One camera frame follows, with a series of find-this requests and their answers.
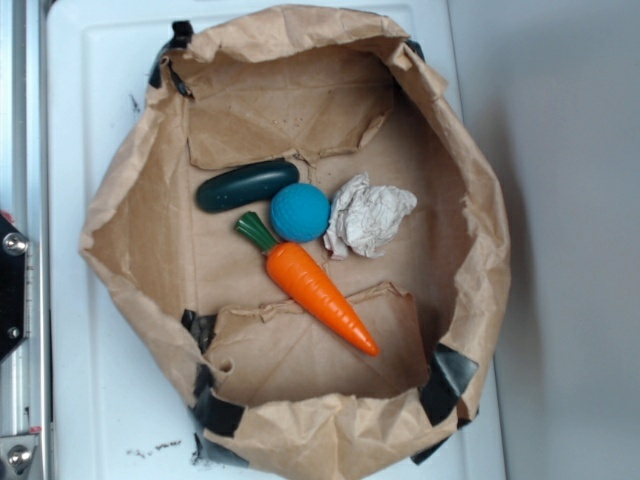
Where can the orange toy carrot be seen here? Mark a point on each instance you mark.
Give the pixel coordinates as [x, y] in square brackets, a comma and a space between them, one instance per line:
[291, 268]

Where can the brown paper bag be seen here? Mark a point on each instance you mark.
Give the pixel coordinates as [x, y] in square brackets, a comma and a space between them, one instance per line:
[335, 92]

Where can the blue golf ball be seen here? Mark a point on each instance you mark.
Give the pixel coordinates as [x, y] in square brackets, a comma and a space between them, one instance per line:
[300, 213]

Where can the crumpled white paper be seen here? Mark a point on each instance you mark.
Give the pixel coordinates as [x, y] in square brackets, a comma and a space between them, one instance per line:
[365, 217]

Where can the dark green toy cucumber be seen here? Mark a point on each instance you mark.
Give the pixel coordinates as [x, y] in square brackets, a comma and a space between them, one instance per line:
[245, 185]

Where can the black mounting plate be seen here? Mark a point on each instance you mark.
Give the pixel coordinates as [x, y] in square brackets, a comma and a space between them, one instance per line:
[14, 322]

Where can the aluminium frame rail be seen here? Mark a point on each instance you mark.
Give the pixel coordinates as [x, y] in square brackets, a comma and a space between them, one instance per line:
[26, 412]

